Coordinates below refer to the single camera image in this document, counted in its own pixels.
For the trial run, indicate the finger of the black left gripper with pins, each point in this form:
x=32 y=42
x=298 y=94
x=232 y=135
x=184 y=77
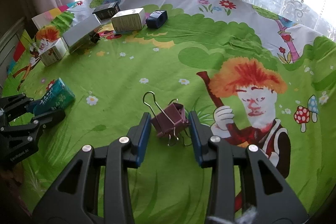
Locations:
x=36 y=124
x=13 y=107

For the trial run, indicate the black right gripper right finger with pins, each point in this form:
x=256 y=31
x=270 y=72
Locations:
x=263 y=188

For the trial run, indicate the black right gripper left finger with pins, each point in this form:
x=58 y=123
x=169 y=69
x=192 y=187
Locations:
x=94 y=187

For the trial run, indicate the teal green box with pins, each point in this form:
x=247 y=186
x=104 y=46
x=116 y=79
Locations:
x=57 y=96

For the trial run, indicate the maroon binder clip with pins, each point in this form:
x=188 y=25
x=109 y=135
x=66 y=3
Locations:
x=170 y=121

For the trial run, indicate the white drawer cabinet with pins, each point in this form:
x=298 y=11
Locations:
x=9 y=42

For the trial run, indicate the small white cartoon box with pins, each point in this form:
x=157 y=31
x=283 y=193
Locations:
x=53 y=53

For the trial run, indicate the large silver grey box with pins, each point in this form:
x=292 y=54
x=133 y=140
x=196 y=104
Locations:
x=78 y=35

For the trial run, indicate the small black binder clip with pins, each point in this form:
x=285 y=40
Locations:
x=94 y=37

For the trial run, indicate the green cartoon printed cloth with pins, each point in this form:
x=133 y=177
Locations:
x=250 y=75

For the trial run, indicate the black rectangular box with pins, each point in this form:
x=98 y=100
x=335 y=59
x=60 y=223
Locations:
x=106 y=11

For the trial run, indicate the white box with text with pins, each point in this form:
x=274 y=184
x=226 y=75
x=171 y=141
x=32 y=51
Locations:
x=129 y=20

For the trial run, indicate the blue pencil sharpener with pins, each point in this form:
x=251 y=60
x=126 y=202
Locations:
x=157 y=19

